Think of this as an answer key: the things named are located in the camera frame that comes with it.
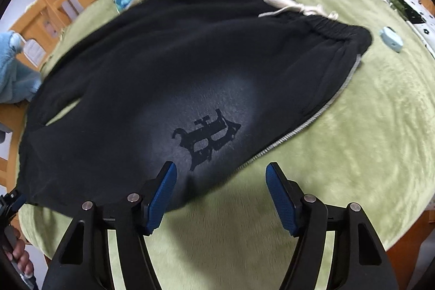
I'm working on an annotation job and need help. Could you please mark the black sweatpants with white stripe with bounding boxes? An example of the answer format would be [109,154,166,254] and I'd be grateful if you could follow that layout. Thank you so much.
[17,0,372,216]

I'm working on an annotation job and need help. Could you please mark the left hand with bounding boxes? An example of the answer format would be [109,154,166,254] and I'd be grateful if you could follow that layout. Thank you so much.
[3,226,34,277]

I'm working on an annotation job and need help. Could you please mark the light blue fleece blanket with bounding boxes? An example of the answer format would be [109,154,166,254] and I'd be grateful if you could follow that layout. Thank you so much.
[0,31,41,104]

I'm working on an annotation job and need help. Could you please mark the small light blue device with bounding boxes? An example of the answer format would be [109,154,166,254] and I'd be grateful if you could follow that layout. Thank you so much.
[379,26,404,53]

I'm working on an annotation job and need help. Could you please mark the dark phone on cloth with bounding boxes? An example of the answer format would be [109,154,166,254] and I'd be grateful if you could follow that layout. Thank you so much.
[389,0,425,24]

